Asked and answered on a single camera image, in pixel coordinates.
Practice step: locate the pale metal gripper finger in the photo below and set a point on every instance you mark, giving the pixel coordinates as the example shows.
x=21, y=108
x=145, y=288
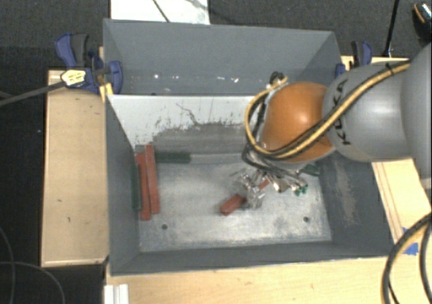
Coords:
x=256, y=198
x=244, y=182

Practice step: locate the dark green flat block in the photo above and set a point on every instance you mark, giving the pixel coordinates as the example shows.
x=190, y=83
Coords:
x=173, y=157

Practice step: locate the red-brown block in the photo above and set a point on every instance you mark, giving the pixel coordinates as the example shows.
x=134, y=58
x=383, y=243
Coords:
x=143, y=191
x=152, y=177
x=231, y=205

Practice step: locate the grey metal bin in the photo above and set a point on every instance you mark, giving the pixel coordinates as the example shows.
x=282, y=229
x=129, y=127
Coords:
x=216, y=221

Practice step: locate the pale wood board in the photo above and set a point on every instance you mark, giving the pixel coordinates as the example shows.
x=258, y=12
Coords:
x=74, y=167

